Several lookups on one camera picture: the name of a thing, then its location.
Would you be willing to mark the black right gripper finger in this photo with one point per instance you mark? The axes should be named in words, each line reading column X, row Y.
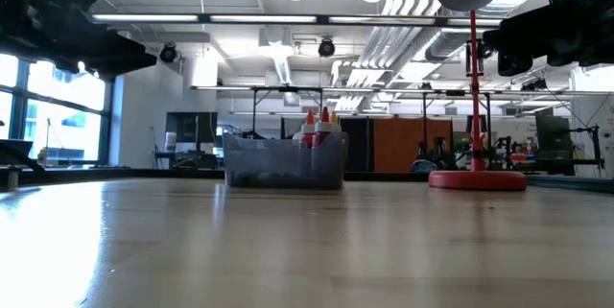
column 513, row 49

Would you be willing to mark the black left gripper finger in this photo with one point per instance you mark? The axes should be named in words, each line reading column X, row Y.
column 125, row 61

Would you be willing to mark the grey translucent plastic bin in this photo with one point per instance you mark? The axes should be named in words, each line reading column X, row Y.
column 268, row 164

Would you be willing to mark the large yellow food coloring bottle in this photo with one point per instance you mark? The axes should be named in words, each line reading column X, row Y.
column 335, row 118

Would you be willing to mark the large red food coloring bottle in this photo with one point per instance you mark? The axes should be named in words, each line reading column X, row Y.
column 307, row 130
column 325, row 125

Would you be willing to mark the black background robot arm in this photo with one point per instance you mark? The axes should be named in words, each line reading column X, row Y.
column 501, row 154
column 432, row 154

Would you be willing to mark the black round ceiling fixture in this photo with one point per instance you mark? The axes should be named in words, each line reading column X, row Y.
column 169, row 53
column 326, row 47

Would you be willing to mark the long ceiling light strip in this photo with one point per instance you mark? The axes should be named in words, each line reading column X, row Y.
column 458, row 23
column 264, row 18
column 144, row 17
column 384, row 20

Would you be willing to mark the large glass window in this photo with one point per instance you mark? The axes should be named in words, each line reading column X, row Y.
column 67, row 106

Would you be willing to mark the black computer monitor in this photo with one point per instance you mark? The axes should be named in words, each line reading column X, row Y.
column 192, row 128

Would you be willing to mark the black monitor on stand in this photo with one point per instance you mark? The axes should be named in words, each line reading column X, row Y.
column 551, row 140

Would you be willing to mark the dark desk with equipment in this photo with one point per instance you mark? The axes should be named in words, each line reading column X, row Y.
column 192, row 160

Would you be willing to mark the white ceiling pipes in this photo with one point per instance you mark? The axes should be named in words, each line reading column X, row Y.
column 384, row 44

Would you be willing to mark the red desk lamp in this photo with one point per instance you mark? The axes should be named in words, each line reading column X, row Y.
column 477, row 181

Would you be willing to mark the orange room divider panel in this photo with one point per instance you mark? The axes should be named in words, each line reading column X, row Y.
column 408, row 145

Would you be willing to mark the black room divider panel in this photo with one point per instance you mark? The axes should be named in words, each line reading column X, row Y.
column 360, row 145

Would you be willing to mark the silver ventilation duct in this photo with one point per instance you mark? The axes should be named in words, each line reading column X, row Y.
column 446, row 46

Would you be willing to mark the black overhead rack frame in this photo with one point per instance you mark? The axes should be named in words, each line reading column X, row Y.
column 455, row 92

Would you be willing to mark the black metal table frame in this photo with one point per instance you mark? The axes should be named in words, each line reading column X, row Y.
column 120, row 172

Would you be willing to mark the dark slanted panel with post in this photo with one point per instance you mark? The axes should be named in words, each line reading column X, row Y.
column 14, row 152

